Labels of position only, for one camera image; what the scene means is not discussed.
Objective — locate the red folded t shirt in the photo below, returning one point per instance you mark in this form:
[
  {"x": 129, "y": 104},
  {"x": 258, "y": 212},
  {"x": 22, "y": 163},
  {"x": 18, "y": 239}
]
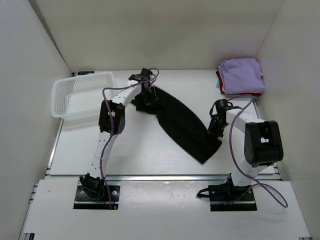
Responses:
[{"x": 219, "y": 77}]

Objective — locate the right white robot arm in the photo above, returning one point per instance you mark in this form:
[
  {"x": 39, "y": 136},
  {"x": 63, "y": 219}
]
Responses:
[{"x": 262, "y": 141}]

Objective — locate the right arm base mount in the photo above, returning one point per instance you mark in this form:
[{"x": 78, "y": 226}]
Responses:
[{"x": 226, "y": 197}]

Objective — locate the aluminium rail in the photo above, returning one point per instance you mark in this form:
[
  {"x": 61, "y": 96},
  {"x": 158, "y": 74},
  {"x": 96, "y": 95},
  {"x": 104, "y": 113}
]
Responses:
[{"x": 271, "y": 177}]

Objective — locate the purple folded t shirt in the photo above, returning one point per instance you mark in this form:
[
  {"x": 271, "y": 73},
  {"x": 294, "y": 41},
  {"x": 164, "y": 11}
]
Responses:
[{"x": 241, "y": 76}]

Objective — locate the white plastic basket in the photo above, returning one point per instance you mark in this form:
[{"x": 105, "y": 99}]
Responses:
[{"x": 80, "y": 97}]

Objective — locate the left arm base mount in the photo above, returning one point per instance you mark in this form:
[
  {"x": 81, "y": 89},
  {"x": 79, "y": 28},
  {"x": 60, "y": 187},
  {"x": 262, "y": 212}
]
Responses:
[{"x": 87, "y": 200}]

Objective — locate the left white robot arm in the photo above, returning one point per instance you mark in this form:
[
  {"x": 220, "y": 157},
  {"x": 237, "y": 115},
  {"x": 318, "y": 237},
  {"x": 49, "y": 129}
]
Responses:
[{"x": 111, "y": 123}]

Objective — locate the teal folded t shirt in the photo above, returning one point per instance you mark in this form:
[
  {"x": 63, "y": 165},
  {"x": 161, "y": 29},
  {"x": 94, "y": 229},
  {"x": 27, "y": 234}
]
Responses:
[{"x": 218, "y": 84}]

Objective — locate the black t shirt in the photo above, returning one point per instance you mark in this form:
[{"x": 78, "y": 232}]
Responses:
[{"x": 180, "y": 123}]

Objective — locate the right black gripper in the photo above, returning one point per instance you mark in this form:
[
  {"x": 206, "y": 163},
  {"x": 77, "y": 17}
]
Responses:
[{"x": 212, "y": 132}]

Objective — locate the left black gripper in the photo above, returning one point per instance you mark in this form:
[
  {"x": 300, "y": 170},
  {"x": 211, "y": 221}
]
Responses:
[{"x": 147, "y": 101}]

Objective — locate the small dark label plate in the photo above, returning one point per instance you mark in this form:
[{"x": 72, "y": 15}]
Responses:
[{"x": 81, "y": 73}]

